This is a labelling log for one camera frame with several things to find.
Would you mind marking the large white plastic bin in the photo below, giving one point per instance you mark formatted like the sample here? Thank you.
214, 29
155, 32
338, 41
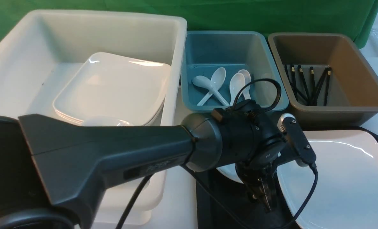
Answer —
46, 48

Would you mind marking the top white square plate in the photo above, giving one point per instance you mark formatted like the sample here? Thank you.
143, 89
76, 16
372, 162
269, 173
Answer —
117, 87

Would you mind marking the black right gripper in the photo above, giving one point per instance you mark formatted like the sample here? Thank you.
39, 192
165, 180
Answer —
260, 180

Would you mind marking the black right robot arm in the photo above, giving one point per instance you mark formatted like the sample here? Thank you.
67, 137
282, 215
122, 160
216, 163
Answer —
54, 174

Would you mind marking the white ceramic spoon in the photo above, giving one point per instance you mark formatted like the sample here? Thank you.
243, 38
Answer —
217, 79
236, 84
247, 77
202, 81

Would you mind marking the large white square plate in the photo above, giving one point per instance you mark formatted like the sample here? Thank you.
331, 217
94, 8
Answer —
346, 196

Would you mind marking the brown plastic bin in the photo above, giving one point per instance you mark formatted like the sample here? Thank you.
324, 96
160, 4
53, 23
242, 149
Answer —
353, 92

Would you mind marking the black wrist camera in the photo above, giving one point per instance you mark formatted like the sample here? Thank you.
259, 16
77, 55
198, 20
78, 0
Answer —
297, 146

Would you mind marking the teal plastic bin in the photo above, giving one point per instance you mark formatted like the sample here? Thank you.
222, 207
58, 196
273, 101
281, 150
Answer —
206, 51

